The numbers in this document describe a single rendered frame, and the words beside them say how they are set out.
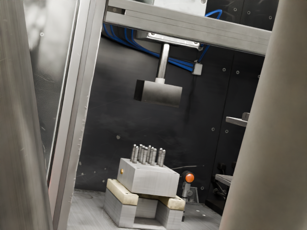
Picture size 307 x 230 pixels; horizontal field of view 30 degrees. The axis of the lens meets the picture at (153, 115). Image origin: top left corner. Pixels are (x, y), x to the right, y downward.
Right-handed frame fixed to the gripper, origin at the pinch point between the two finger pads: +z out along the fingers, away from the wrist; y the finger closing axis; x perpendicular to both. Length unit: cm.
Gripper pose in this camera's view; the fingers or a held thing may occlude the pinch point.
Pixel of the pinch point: (236, 152)
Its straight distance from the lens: 84.2
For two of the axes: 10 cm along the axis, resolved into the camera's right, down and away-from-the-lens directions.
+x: -9.4, -1.5, -3.1
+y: 1.7, -9.8, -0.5
